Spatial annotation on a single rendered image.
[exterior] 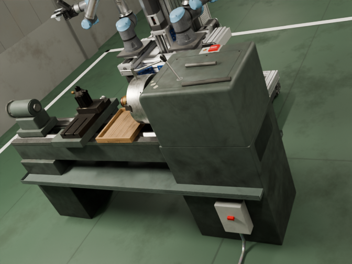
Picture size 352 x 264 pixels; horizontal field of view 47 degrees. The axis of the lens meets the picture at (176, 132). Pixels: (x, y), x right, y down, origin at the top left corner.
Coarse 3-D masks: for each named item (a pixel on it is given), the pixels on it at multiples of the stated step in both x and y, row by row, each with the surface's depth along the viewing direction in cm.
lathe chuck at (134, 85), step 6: (132, 84) 251; (138, 84) 249; (132, 90) 249; (138, 90) 247; (132, 96) 249; (132, 102) 249; (138, 102) 247; (132, 108) 250; (138, 108) 248; (132, 114) 253; (138, 114) 251; (138, 120) 257; (144, 120) 255
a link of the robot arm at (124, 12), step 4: (116, 0) 311; (120, 0) 311; (124, 0) 314; (116, 4) 313; (120, 4) 313; (124, 4) 314; (120, 8) 314; (124, 8) 315; (128, 8) 318; (120, 12) 317; (124, 12) 316; (128, 12) 317; (132, 12) 320; (120, 16) 318; (124, 16) 316; (128, 16) 317; (132, 16) 319; (136, 20) 325; (136, 24) 327
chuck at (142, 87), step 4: (148, 76) 250; (152, 76) 254; (144, 80) 248; (148, 80) 250; (140, 84) 248; (144, 84) 246; (140, 88) 246; (144, 88) 246; (140, 92) 246; (140, 104) 246; (140, 108) 247; (144, 112) 248; (144, 116) 250; (148, 120) 253
